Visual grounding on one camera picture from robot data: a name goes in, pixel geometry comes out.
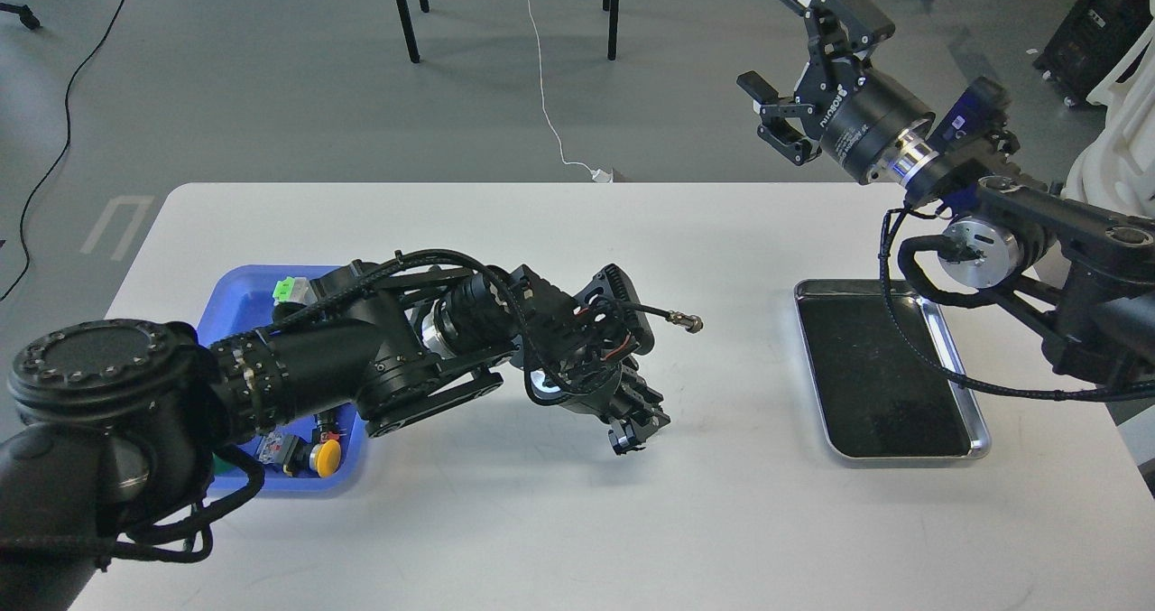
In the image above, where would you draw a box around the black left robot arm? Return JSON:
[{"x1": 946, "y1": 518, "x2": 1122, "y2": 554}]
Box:
[{"x1": 3, "y1": 249, "x2": 705, "y2": 610}]

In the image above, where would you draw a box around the white cable on floor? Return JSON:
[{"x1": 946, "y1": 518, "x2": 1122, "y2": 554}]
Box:
[{"x1": 520, "y1": 0, "x2": 614, "y2": 184}]

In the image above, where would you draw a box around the yellow push button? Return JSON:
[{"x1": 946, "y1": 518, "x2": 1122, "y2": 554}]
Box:
[{"x1": 307, "y1": 431, "x2": 343, "y2": 478}]

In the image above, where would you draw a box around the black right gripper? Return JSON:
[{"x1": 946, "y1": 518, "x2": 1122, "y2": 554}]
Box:
[{"x1": 735, "y1": 0, "x2": 936, "y2": 184}]

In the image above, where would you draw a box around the grey switch contact block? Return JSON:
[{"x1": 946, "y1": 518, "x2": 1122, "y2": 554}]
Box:
[{"x1": 254, "y1": 430, "x2": 307, "y2": 477}]

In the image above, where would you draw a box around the blue plastic tray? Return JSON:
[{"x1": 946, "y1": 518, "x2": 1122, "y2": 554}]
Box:
[{"x1": 198, "y1": 264, "x2": 368, "y2": 497}]

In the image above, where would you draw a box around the green white switch block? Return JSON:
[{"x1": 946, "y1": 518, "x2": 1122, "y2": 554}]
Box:
[{"x1": 271, "y1": 277, "x2": 316, "y2": 307}]

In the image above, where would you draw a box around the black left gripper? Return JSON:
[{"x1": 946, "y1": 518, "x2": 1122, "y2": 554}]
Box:
[{"x1": 541, "y1": 357, "x2": 671, "y2": 456}]

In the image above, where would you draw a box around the black equipment case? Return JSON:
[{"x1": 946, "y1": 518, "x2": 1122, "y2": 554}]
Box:
[{"x1": 1034, "y1": 0, "x2": 1152, "y2": 109}]

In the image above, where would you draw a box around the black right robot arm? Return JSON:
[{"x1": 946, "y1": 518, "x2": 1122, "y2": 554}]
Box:
[{"x1": 737, "y1": 0, "x2": 1152, "y2": 403}]

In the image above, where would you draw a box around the silver metal tray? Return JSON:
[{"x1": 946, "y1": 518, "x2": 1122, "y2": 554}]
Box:
[{"x1": 793, "y1": 280, "x2": 993, "y2": 468}]

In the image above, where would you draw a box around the black cable on floor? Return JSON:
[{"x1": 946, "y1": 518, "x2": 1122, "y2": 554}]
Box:
[{"x1": 0, "y1": 0, "x2": 208, "y2": 303}]

